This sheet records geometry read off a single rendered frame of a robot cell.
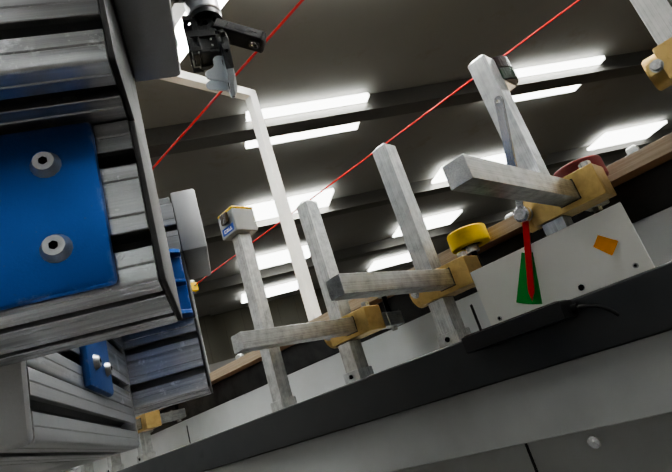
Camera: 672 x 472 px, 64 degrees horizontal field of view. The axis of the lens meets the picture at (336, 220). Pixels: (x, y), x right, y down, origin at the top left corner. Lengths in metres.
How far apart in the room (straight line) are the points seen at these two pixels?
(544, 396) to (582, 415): 0.06
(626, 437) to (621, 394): 0.24
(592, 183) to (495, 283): 0.22
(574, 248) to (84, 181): 0.72
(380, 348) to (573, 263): 0.64
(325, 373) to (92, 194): 1.28
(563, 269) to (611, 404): 0.20
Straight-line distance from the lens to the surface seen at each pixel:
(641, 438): 1.12
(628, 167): 1.03
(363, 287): 0.77
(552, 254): 0.88
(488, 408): 0.99
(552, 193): 0.78
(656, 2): 0.90
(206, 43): 1.20
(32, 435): 0.36
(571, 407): 0.93
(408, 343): 1.31
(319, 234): 1.19
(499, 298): 0.92
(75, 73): 0.27
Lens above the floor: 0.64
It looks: 20 degrees up
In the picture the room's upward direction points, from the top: 18 degrees counter-clockwise
